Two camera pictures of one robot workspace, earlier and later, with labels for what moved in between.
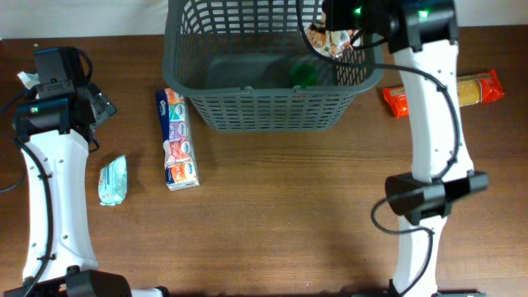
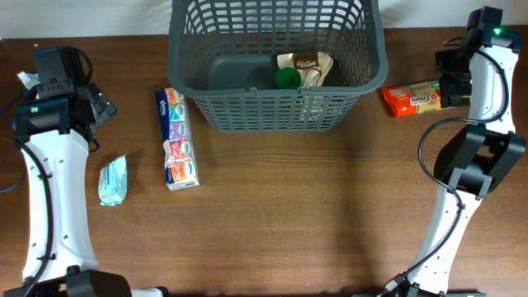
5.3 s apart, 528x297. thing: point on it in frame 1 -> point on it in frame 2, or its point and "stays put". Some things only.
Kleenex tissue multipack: [179, 152] stays put
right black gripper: [336, 11] -> [447, 88]
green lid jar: [304, 75] -> [287, 78]
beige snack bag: [330, 42] -> [313, 67]
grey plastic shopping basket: [248, 67] stays put
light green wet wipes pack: [112, 182] stays put
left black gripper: [105, 106] stays put
